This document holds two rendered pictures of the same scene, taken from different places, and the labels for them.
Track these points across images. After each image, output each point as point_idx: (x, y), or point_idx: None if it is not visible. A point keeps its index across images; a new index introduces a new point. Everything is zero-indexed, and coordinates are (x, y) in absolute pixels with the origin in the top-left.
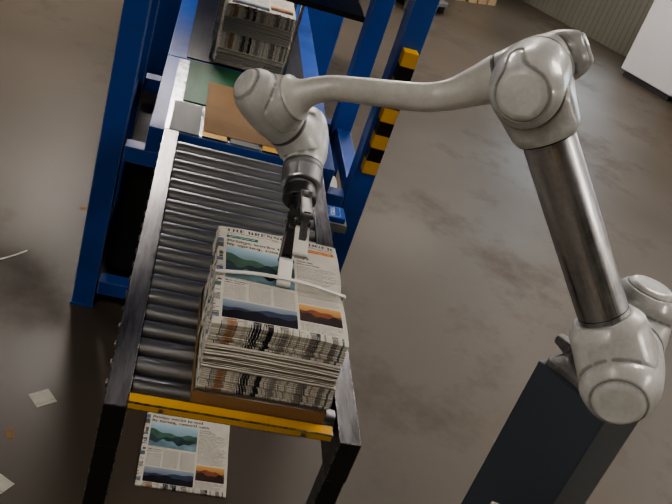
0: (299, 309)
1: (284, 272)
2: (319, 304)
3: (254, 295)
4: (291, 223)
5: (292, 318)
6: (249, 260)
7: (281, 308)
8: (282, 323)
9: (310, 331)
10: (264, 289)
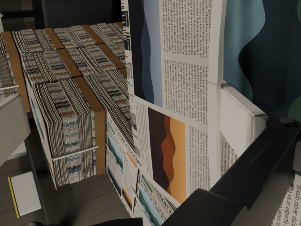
0: (169, 117)
1: (226, 115)
2: (195, 175)
3: (181, 8)
4: (108, 221)
5: (147, 92)
6: None
7: (162, 75)
8: (135, 68)
9: (136, 115)
10: (206, 38)
